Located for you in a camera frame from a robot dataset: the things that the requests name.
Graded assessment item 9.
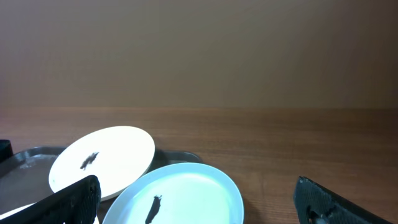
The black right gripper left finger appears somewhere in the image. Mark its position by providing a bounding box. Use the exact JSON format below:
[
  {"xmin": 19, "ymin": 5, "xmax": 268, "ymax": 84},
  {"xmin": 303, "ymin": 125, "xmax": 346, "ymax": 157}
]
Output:
[{"xmin": 1, "ymin": 175, "xmax": 101, "ymax": 224}]

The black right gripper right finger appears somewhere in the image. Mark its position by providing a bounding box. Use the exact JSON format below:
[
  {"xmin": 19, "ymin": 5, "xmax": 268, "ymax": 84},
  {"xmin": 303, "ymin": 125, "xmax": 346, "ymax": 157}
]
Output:
[{"xmin": 293, "ymin": 176, "xmax": 391, "ymax": 224}]

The pink white plate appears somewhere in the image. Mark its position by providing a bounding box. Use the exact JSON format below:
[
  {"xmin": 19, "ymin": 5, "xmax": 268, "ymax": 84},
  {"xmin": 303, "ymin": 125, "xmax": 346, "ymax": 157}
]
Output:
[{"xmin": 0, "ymin": 203, "xmax": 100, "ymax": 224}]

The cream white plate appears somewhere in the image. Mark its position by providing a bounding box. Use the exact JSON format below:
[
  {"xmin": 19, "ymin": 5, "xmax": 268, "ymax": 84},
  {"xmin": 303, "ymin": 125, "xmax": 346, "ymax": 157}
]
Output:
[{"xmin": 49, "ymin": 126, "xmax": 155, "ymax": 201}]

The light blue plate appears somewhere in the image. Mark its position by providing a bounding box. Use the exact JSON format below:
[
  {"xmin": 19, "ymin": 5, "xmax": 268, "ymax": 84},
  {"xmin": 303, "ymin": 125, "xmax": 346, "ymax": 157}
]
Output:
[{"xmin": 103, "ymin": 162, "xmax": 244, "ymax": 224}]

